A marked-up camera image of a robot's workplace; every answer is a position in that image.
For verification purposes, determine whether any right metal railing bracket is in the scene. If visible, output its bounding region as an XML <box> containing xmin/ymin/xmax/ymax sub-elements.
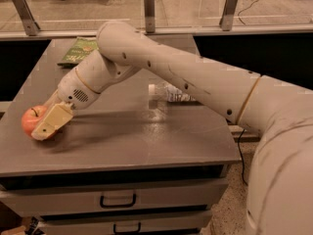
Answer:
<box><xmin>219</xmin><ymin>0</ymin><xmax>238</xmax><ymax>31</ymax></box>

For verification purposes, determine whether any black power cable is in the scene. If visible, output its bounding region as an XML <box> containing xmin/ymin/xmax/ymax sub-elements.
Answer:
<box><xmin>237</xmin><ymin>129</ymin><xmax>249</xmax><ymax>186</ymax></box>

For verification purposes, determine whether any grey cabinet table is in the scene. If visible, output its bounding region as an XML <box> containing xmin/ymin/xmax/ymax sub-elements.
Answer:
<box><xmin>0</xmin><ymin>39</ymin><xmax>240</xmax><ymax>233</ymax></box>

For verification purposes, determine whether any red apple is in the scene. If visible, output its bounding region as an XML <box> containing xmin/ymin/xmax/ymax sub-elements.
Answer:
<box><xmin>21</xmin><ymin>105</ymin><xmax>47</xmax><ymax>138</ymax></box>

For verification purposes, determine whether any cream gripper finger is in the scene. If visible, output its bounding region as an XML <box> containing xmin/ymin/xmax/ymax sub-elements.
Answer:
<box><xmin>44</xmin><ymin>91</ymin><xmax>59</xmax><ymax>108</ymax></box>
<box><xmin>31</xmin><ymin>102</ymin><xmax>73</xmax><ymax>141</ymax></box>

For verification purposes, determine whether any clear plastic water bottle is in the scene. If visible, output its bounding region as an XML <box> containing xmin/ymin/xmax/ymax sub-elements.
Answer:
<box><xmin>149</xmin><ymin>83</ymin><xmax>195</xmax><ymax>103</ymax></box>

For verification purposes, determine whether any metal railing bracket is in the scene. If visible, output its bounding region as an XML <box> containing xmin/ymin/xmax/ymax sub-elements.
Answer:
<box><xmin>144</xmin><ymin>0</ymin><xmax>156</xmax><ymax>33</ymax></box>
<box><xmin>219</xmin><ymin>0</ymin><xmax>238</xmax><ymax>31</ymax></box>
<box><xmin>12</xmin><ymin>0</ymin><xmax>40</xmax><ymax>36</ymax></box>

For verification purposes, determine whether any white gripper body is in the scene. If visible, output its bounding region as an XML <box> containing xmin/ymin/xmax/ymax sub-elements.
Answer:
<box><xmin>58</xmin><ymin>69</ymin><xmax>100</xmax><ymax>110</ymax></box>

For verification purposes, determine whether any upper grey drawer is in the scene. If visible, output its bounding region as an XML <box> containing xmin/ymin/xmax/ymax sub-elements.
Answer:
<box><xmin>0</xmin><ymin>178</ymin><xmax>228</xmax><ymax>216</ymax></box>

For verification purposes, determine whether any grey drawer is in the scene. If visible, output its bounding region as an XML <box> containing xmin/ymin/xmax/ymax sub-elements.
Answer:
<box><xmin>0</xmin><ymin>178</ymin><xmax>228</xmax><ymax>216</ymax></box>
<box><xmin>37</xmin><ymin>211</ymin><xmax>212</xmax><ymax>235</ymax></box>

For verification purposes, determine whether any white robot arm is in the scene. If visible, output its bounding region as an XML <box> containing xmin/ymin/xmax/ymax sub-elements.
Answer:
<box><xmin>31</xmin><ymin>21</ymin><xmax>313</xmax><ymax>235</ymax></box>

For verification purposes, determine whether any left metal railing bracket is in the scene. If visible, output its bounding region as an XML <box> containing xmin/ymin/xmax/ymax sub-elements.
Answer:
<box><xmin>12</xmin><ymin>0</ymin><xmax>40</xmax><ymax>36</ymax></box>

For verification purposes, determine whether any middle metal railing bracket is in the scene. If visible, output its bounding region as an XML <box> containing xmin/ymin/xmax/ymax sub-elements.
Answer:
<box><xmin>144</xmin><ymin>0</ymin><xmax>156</xmax><ymax>33</ymax></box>

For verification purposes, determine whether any lower grey drawer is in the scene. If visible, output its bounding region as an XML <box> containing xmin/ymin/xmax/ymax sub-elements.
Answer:
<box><xmin>37</xmin><ymin>211</ymin><xmax>212</xmax><ymax>235</ymax></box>

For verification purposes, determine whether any green chip bag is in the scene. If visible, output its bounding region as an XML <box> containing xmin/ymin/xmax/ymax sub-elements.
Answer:
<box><xmin>58</xmin><ymin>37</ymin><xmax>98</xmax><ymax>67</ymax></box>

